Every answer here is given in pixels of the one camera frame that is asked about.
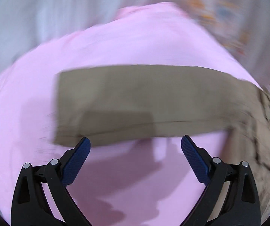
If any olive quilted jacket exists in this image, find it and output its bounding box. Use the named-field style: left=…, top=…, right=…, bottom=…
left=54, top=65, right=270, bottom=221

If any pink bed sheet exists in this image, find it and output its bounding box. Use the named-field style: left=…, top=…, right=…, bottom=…
left=0, top=3, right=253, bottom=225

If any grey floral curtain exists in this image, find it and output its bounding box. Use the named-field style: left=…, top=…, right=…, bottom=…
left=156, top=0, right=270, bottom=91

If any white satin curtain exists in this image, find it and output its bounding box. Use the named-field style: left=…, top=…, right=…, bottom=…
left=0, top=0, right=150, bottom=73

